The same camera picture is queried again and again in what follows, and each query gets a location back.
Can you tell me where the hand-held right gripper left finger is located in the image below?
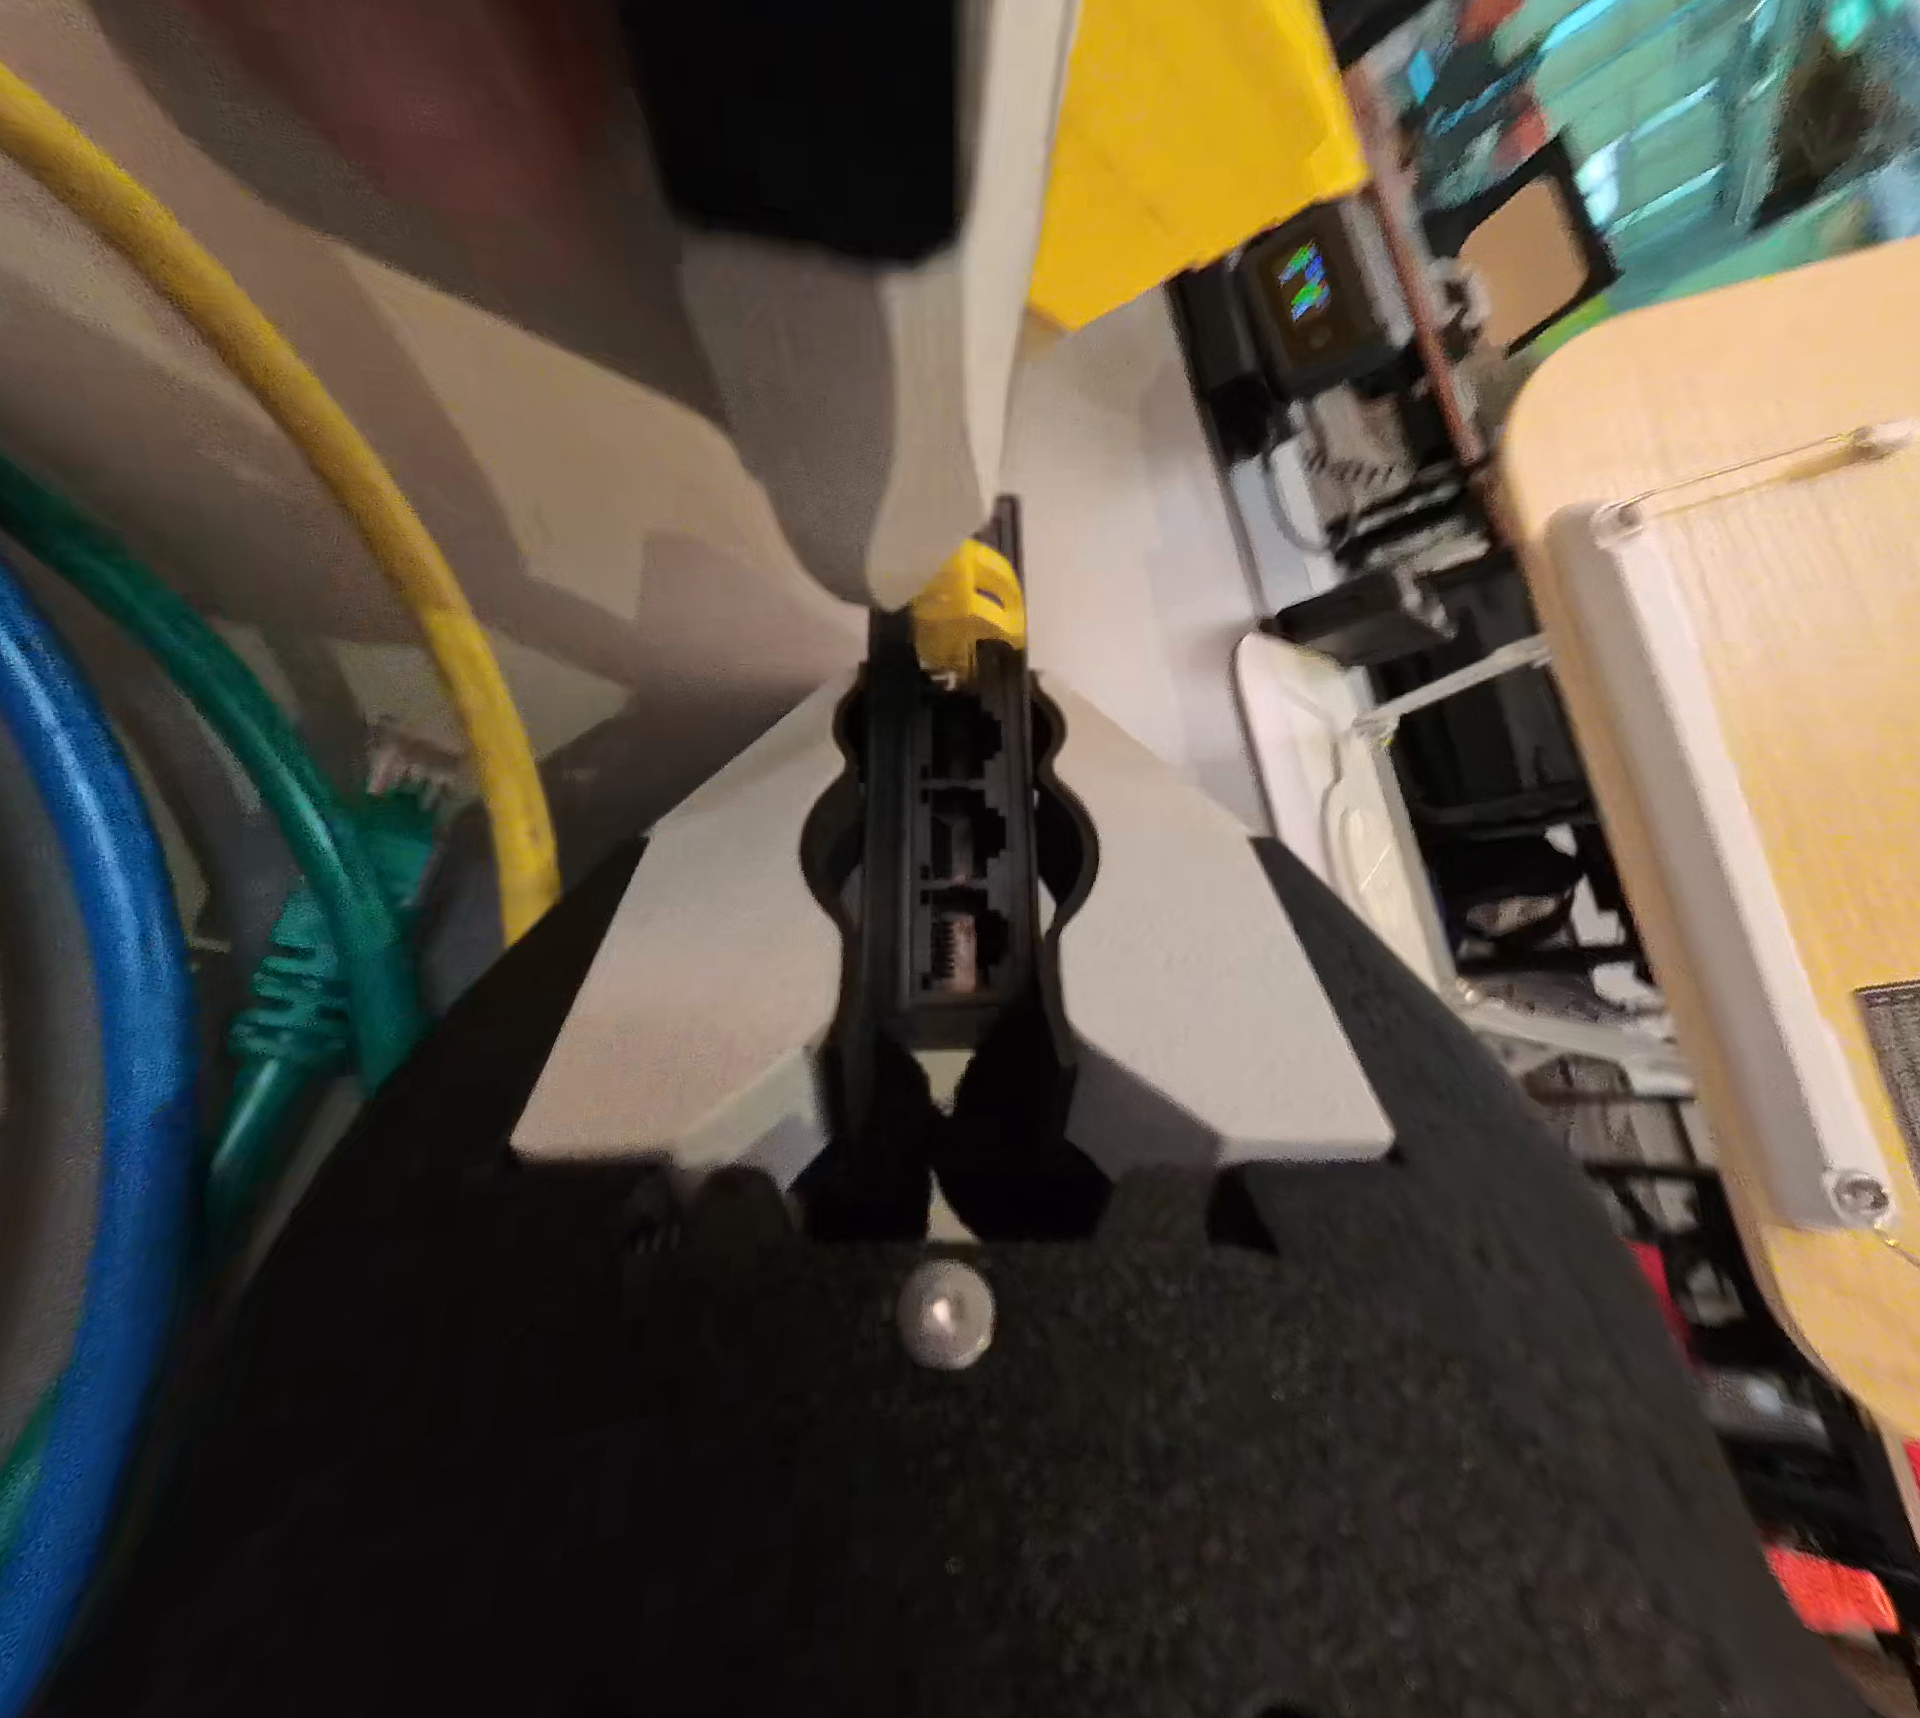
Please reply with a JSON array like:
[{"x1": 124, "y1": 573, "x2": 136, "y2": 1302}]
[{"x1": 511, "y1": 674, "x2": 940, "y2": 1245}]

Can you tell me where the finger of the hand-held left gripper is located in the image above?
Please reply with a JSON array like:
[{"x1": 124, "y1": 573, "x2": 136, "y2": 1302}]
[
  {"x1": 0, "y1": 0, "x2": 842, "y2": 609},
  {"x1": 577, "y1": 0, "x2": 1127, "y2": 612}
]

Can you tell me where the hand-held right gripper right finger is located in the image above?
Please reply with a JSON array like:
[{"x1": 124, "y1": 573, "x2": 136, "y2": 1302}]
[{"x1": 957, "y1": 678, "x2": 1401, "y2": 1245}]

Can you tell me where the black network switch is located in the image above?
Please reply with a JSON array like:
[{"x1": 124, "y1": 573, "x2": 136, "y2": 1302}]
[{"x1": 831, "y1": 496, "x2": 1082, "y2": 1105}]

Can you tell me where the yellow plastic bin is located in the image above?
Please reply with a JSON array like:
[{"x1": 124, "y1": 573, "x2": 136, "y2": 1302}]
[{"x1": 1027, "y1": 0, "x2": 1370, "y2": 331}]

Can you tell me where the yellow ethernet cable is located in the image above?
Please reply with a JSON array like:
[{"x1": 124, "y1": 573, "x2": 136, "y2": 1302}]
[{"x1": 0, "y1": 65, "x2": 1029, "y2": 946}]

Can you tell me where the blue ethernet cable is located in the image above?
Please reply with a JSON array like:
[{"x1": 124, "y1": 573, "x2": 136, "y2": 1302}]
[{"x1": 0, "y1": 563, "x2": 205, "y2": 1718}]

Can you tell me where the green ethernet cable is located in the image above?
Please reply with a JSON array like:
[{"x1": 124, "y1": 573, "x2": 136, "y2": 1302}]
[{"x1": 0, "y1": 456, "x2": 438, "y2": 1523}]

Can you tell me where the white rounded device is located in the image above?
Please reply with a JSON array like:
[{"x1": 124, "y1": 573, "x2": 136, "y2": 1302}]
[{"x1": 1233, "y1": 628, "x2": 1464, "y2": 1000}]

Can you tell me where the small black box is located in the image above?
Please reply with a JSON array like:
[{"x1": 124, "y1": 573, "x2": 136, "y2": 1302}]
[{"x1": 1275, "y1": 563, "x2": 1447, "y2": 665}]

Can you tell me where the black device with screen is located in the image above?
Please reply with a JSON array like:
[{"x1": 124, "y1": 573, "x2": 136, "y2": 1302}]
[{"x1": 1233, "y1": 218, "x2": 1412, "y2": 400}]

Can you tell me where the white plastic plate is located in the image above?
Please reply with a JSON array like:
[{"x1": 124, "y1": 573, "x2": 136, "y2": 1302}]
[{"x1": 1544, "y1": 496, "x2": 1894, "y2": 1232}]

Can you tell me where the light wooden board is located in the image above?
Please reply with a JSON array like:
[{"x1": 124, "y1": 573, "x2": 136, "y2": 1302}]
[{"x1": 1500, "y1": 232, "x2": 1920, "y2": 1438}]

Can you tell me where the brown panel with black frame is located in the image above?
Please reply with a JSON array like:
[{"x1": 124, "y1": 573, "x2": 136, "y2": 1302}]
[{"x1": 1424, "y1": 136, "x2": 1624, "y2": 357}]

